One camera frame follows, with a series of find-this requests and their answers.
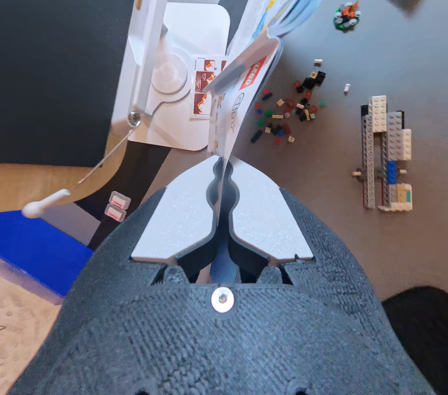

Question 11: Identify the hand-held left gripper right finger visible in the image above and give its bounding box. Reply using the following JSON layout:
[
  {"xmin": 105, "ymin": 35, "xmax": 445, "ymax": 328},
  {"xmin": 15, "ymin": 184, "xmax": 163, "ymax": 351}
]
[{"xmin": 224, "ymin": 156, "xmax": 314, "ymax": 267}]

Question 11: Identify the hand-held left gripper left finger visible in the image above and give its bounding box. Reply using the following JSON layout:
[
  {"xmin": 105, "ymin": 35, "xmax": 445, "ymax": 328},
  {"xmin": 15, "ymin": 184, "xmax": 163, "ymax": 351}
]
[{"xmin": 131, "ymin": 156, "xmax": 221, "ymax": 265}]

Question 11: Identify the instruction booklet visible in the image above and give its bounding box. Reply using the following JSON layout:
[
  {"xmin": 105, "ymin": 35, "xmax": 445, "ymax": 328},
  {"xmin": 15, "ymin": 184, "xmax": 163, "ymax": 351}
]
[{"xmin": 203, "ymin": 0, "xmax": 345, "ymax": 199}]

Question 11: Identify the grey lego model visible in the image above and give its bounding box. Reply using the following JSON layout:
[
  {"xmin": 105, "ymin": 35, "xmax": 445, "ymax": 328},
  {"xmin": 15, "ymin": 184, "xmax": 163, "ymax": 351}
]
[{"xmin": 352, "ymin": 95, "xmax": 413, "ymax": 212}]

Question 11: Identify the pile of loose lego pieces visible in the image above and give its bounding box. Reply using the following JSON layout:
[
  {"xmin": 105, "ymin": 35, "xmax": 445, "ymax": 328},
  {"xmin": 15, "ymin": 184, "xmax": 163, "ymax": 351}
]
[{"xmin": 250, "ymin": 87, "xmax": 326, "ymax": 145}]

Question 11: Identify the black lego plate assembly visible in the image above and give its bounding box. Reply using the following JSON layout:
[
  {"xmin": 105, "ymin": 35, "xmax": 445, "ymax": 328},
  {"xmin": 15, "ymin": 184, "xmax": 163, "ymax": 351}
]
[{"xmin": 296, "ymin": 71, "xmax": 327, "ymax": 91}]

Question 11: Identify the lego campfire on green plate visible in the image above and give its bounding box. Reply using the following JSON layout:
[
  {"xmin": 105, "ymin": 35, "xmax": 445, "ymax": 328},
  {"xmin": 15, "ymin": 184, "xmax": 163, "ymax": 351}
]
[{"xmin": 332, "ymin": 1, "xmax": 361, "ymax": 31}]

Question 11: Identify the sticker sheet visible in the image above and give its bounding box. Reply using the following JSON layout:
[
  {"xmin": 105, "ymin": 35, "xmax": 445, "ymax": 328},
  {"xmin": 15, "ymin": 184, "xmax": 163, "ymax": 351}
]
[{"xmin": 190, "ymin": 57, "xmax": 228, "ymax": 120}]

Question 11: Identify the blue storage bin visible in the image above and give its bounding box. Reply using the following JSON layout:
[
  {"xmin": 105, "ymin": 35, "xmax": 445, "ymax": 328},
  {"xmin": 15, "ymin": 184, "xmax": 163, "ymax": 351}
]
[{"xmin": 0, "ymin": 209, "xmax": 95, "ymax": 297}]

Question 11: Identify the white book stand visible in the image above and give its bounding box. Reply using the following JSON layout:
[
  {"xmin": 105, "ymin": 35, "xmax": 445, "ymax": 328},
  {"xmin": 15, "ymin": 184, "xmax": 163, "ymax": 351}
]
[{"xmin": 21, "ymin": 0, "xmax": 231, "ymax": 219}]

